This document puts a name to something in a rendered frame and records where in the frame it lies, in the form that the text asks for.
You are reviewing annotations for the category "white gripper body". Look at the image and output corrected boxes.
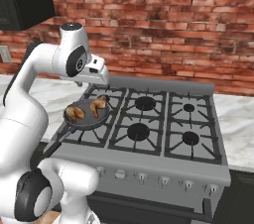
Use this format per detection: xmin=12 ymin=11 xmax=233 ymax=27
xmin=74 ymin=64 xmax=111 ymax=86

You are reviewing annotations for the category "browned chicken drumstick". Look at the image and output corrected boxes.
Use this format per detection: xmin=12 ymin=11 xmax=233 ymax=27
xmin=64 ymin=104 xmax=87 ymax=124
xmin=88 ymin=96 xmax=109 ymax=119

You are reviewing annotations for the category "dark frying pan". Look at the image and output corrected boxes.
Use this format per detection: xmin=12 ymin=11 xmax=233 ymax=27
xmin=30 ymin=97 xmax=112 ymax=171

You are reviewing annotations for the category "grey stove knob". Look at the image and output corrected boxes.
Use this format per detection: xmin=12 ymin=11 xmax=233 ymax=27
xmin=95 ymin=166 xmax=106 ymax=177
xmin=205 ymin=183 xmax=219 ymax=197
xmin=158 ymin=175 xmax=171 ymax=188
xmin=114 ymin=168 xmax=127 ymax=180
xmin=136 ymin=171 xmax=149 ymax=184
xmin=183 ymin=179 xmax=195 ymax=192

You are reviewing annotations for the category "grey gas stove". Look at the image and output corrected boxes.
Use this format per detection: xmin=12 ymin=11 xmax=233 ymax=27
xmin=42 ymin=74 xmax=232 ymax=224

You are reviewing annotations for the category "dark oven door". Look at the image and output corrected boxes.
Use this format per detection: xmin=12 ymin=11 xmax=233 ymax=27
xmin=86 ymin=190 xmax=213 ymax=224

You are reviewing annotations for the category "dark base cupboard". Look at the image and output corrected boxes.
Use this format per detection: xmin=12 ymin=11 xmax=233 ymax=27
xmin=211 ymin=168 xmax=254 ymax=224

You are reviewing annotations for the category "white wall socket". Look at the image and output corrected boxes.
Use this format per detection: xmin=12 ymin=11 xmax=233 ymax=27
xmin=0 ymin=46 xmax=13 ymax=64

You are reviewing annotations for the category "grey oven door handle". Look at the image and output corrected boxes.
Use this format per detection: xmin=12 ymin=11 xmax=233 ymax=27
xmin=89 ymin=191 xmax=213 ymax=224

